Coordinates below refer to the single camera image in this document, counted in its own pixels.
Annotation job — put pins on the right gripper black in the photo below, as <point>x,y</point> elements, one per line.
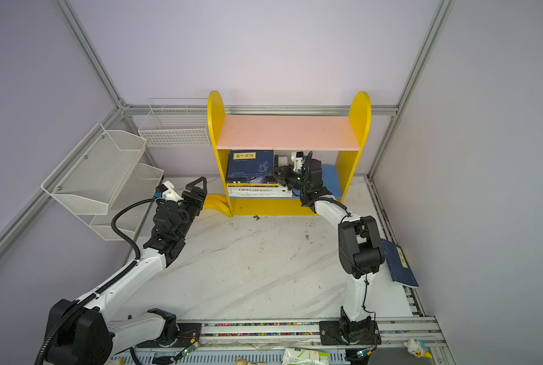
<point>293,176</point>

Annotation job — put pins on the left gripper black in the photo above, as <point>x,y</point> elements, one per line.
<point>188,198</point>

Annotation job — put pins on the blue book yellow label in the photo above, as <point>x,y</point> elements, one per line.
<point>399,268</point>
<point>250,163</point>

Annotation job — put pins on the white Javen Mao portfolio book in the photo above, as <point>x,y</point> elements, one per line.
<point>266,195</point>

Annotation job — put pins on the white Chokladfabriken book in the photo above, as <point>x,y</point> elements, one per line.
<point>258,190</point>

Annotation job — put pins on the black book white characters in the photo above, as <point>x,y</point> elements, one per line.
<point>253,180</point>

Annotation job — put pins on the yellow paperback book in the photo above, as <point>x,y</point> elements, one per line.
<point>253,186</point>

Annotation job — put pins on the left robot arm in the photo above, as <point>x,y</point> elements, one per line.
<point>83,331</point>

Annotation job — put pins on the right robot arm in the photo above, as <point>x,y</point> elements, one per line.
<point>360,248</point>

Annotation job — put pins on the yellow banana bunch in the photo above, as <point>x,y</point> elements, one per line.
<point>218,203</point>

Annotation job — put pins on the yellow pink blue bookshelf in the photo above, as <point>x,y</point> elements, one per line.
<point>345,135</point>

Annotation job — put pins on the white mesh two-tier rack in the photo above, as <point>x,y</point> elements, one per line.
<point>105,173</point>

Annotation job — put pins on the white green carton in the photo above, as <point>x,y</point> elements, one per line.
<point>301,356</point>

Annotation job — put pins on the small toy figure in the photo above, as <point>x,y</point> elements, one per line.
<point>418,349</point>

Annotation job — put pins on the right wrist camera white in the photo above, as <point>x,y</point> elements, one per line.
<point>297,159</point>

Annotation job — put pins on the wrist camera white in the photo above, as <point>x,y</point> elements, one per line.
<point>166,191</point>
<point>297,159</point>

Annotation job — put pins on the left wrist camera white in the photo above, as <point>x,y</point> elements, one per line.
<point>166,191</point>

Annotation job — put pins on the white wire basket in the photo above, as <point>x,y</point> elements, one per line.
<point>176,122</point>

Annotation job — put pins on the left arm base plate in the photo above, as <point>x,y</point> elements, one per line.
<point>180,335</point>

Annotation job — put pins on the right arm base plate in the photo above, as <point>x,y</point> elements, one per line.
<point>351,334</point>

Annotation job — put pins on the aluminium front rail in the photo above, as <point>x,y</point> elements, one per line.
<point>265,341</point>

